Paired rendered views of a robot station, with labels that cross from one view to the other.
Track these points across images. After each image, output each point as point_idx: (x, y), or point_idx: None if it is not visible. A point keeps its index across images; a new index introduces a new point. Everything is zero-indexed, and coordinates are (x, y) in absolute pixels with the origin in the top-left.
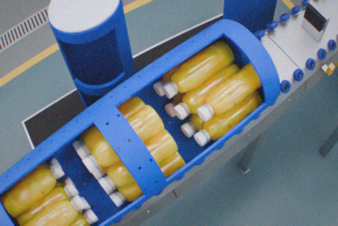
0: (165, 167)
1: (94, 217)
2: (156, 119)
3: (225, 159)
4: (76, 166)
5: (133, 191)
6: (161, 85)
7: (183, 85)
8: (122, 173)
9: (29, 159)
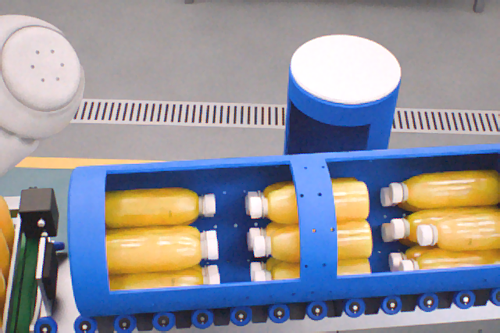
0: (344, 269)
1: (216, 283)
2: (362, 196)
3: None
4: (231, 234)
5: (288, 275)
6: None
7: (416, 192)
8: (289, 237)
9: (183, 161)
